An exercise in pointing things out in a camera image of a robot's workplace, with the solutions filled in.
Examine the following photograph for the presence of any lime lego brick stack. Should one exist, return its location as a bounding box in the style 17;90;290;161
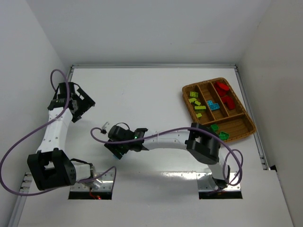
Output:
194;105;206;112

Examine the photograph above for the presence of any green rounded lego brick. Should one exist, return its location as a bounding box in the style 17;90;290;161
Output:
210;124;219;132

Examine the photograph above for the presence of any cyan lego brick stack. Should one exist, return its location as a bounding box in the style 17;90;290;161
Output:
209;103;220;111

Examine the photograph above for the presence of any red lego base brick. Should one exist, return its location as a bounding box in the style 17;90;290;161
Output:
217;91;226;97

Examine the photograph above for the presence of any red long lego brick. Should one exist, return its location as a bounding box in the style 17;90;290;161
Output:
221;96;235;110

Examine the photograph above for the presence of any small cyan lego brick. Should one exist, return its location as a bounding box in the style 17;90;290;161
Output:
207;100;213;106

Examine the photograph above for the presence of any small red lego brick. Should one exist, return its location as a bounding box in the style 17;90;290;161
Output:
214;82;220;88

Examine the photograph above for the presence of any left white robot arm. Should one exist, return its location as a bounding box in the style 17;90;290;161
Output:
27;82;95;191

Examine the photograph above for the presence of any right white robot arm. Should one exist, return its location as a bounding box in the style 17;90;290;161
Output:
104;123;230;190

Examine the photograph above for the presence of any wicker divided basket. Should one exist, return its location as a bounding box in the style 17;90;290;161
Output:
182;78;256;142

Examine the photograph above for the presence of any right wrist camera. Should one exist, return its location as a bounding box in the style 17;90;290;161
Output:
101;122;110;134

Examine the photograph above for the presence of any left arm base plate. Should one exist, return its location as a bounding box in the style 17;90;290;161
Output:
70;170;115;192

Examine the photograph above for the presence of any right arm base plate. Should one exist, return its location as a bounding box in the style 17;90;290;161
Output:
196;172;241;193

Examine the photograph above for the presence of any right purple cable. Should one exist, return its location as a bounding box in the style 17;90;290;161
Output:
91;127;244;196

